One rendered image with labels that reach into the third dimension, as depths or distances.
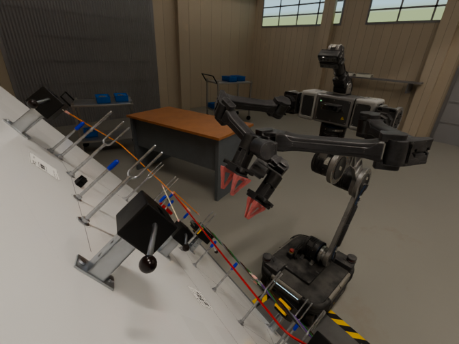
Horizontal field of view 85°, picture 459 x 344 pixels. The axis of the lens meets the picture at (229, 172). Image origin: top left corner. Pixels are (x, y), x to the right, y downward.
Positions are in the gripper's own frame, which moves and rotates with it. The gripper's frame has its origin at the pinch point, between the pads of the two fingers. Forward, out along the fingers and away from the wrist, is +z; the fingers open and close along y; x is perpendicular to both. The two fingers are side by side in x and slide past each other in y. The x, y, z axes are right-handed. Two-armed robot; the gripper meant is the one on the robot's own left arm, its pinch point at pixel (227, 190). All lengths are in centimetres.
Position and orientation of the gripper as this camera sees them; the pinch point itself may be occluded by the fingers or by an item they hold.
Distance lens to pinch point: 84.9
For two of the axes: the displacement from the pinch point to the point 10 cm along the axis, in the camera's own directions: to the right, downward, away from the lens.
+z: -4.2, 9.0, 1.0
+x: 7.0, 2.5, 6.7
